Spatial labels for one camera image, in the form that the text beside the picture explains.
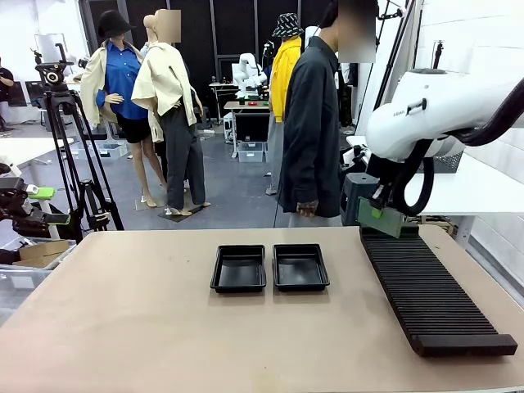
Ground clear storage bin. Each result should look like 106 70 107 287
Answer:
237 141 266 164

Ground mannequin in cream jacket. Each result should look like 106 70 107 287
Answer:
130 8 212 217

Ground black ESD tray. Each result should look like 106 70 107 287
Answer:
272 243 331 292
210 244 267 294

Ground mannequin in yellow hoodie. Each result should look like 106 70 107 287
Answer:
264 12 305 197

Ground grey plastic mesh basket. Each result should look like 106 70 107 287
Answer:
433 149 466 175

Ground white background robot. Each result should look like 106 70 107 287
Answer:
233 52 267 99

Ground background work table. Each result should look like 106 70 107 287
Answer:
224 100 271 159

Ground black camera tripod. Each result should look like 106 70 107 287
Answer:
43 90 124 242

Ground person's right hand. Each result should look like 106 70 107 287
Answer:
296 199 318 218

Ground person's right forearm dark sleeve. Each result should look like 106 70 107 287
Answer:
291 151 319 204

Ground brown cardboard box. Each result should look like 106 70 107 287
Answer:
18 240 70 270

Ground patterned bucket hat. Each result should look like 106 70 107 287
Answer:
272 12 305 38

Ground mannequin in blue shirt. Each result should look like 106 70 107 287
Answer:
79 10 169 208

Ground person in dark jacket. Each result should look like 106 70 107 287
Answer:
278 0 377 228

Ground black studio stand poles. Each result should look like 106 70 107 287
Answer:
355 0 422 124

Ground black brimmed hat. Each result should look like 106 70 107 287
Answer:
97 10 138 40

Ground white desk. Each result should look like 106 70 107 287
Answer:
0 137 75 167

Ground black slotted board rack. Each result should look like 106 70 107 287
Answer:
359 223 519 357

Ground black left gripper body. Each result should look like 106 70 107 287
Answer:
0 178 46 237

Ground green circuit board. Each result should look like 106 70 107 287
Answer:
357 196 404 239

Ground background person black shirt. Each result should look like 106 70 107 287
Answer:
0 56 16 103

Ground thin black light stand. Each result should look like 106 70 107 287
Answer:
431 40 445 70

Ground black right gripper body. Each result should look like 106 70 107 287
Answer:
367 154 404 198

